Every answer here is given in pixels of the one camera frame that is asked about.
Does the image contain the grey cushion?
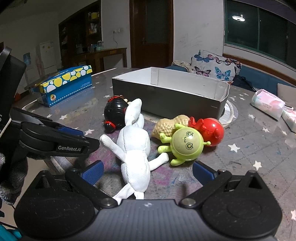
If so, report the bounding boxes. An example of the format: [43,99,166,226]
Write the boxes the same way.
[277,83,296,100]

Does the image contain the person's left hand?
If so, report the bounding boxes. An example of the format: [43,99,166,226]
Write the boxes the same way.
[0,153,28,205]

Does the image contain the black bag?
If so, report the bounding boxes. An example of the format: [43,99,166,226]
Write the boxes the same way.
[232,74,257,92]

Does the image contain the beige peanut toy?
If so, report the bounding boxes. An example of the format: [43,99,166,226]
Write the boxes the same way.
[152,114,191,141]

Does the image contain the teal plastic object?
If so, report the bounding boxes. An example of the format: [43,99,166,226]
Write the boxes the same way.
[0,224,22,241]

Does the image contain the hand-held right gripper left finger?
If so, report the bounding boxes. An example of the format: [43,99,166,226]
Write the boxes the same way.
[35,160,118,209]

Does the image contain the beige blanket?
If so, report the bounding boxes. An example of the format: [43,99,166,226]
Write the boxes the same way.
[171,60,193,73]

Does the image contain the red round toy figure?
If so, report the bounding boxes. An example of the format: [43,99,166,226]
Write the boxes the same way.
[188,116,225,148]

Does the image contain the dark wooden shelf cabinet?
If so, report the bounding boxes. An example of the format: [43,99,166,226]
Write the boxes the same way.
[58,0,102,70]

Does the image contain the white fridge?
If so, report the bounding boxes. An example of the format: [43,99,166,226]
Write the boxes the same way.
[38,41,61,70]

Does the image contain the white tissue pack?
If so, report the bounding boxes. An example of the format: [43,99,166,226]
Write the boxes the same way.
[281,107,296,133]

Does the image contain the white plush rabbit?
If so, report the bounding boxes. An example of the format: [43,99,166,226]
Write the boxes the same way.
[99,98,170,205]

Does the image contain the black round toy figure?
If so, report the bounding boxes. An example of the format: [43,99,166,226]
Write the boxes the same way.
[103,95,130,133]

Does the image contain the dark wooden door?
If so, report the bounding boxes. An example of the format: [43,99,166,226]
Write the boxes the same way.
[129,0,174,69]

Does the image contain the green framed window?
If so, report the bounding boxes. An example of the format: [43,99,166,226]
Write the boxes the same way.
[223,0,296,79]

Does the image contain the pink tissue pack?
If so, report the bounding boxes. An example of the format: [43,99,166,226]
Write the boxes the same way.
[251,89,286,120]

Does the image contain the blue dotted tissue box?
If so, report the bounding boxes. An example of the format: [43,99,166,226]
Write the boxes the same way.
[32,65,93,108]

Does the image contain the butterfly print pillow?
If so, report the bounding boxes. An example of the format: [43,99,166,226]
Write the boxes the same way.
[191,49,242,84]

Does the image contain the green round toy figure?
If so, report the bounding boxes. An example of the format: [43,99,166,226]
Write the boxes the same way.
[158,123,205,167]

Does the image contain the blue sofa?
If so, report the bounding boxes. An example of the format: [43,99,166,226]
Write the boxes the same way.
[165,62,296,98]

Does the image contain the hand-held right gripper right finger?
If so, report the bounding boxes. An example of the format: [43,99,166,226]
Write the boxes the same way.
[180,161,263,209]

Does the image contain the wooden side table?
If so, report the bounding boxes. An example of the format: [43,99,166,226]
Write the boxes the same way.
[74,47,127,75]

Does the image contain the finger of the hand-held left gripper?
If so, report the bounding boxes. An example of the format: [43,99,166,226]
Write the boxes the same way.
[69,136,100,154]
[50,123,84,137]

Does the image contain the water dispenser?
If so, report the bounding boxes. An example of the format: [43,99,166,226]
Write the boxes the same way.
[23,53,34,70]

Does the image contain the grey cardboard box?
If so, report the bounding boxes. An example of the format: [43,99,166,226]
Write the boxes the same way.
[112,67,231,119]

